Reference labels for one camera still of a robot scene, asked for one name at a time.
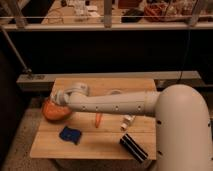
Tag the white plastic bottle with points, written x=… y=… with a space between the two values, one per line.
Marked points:
x=127 y=121

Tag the translucent plastic cup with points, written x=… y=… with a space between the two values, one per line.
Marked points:
x=115 y=92

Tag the orange carrot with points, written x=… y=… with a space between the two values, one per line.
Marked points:
x=98 y=119

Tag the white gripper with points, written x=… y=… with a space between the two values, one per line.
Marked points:
x=57 y=97

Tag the wooden table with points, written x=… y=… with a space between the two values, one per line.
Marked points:
x=95 y=143

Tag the black white striped box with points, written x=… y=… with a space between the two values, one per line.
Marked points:
x=133 y=148

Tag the grey metal base beam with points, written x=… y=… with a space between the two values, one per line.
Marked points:
x=44 y=82

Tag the diagonal metal pole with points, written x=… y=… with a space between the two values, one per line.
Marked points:
x=26 y=69

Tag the blue cloth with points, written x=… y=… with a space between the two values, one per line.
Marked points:
x=69 y=134

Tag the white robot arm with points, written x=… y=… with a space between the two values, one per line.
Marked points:
x=183 y=128

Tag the orange ceramic bowl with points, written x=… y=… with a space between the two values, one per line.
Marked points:
x=54 y=112

